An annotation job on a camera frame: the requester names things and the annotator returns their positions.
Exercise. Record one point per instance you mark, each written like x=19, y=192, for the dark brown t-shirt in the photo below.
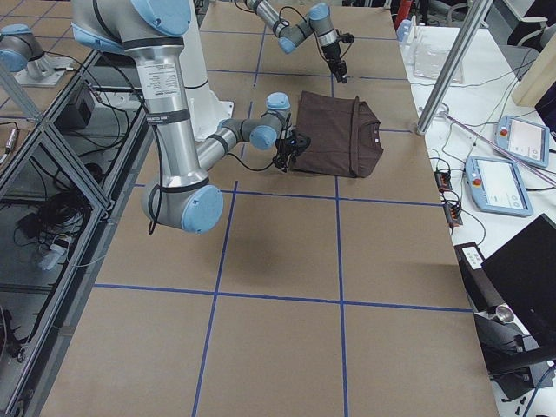
x=344, y=136

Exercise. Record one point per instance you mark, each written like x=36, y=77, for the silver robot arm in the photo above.
x=317, y=23
x=151, y=32

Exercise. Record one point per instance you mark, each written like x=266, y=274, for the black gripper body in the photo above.
x=285, y=151
x=334, y=56

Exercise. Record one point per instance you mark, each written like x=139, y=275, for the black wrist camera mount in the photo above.
x=299, y=142
x=346, y=38

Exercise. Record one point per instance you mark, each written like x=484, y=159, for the black monitor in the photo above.
x=523, y=273

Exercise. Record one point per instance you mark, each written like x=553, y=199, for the red cylinder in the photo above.
x=403, y=11

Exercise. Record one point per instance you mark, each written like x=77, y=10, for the teach pendant tablet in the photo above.
x=496, y=186
x=529, y=141

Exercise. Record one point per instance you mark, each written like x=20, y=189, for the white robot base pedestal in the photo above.
x=206, y=110

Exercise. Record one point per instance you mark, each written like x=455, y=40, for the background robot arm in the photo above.
x=24, y=57

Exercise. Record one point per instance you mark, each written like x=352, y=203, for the aluminium frame post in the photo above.
x=463, y=40

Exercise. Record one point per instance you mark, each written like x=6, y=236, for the lower teach pendant tablet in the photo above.
x=496, y=186

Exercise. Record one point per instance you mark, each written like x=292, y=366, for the black box with label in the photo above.
x=479, y=287

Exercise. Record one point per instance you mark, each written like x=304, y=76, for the upper teach pendant tablet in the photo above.
x=529, y=141

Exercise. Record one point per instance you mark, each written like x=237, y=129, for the clear plastic bag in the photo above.
x=429, y=61

